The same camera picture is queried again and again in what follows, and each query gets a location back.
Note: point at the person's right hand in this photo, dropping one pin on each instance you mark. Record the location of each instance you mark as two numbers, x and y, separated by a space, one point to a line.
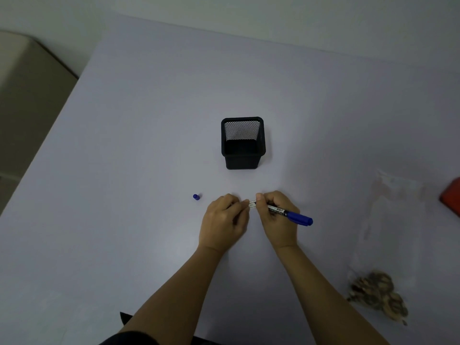
280 229

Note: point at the person's left hand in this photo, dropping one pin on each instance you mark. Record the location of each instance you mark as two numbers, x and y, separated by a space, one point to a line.
220 226

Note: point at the person's right thumb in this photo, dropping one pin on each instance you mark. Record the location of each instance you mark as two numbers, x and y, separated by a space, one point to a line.
261 206

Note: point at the person's left thumb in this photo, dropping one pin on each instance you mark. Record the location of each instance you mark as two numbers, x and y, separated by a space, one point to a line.
243 213

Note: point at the blue and white marker pen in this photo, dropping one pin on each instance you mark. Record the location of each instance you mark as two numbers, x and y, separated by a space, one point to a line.
300 218

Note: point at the person's left forearm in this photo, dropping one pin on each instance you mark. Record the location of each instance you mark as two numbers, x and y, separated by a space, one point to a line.
172 301

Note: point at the person's right forearm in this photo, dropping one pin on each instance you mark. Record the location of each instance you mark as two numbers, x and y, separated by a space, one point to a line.
323 298

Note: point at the black mesh pen holder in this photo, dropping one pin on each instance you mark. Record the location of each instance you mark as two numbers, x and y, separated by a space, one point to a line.
242 159

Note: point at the clear plastic bag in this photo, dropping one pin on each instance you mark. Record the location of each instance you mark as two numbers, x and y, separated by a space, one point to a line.
391 226

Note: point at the brown dried pieces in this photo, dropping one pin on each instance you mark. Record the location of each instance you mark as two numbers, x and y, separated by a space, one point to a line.
379 292

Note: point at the person's dark clothing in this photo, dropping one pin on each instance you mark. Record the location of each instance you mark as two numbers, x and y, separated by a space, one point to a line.
129 337

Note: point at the red object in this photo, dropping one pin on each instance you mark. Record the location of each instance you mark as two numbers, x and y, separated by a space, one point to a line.
452 197

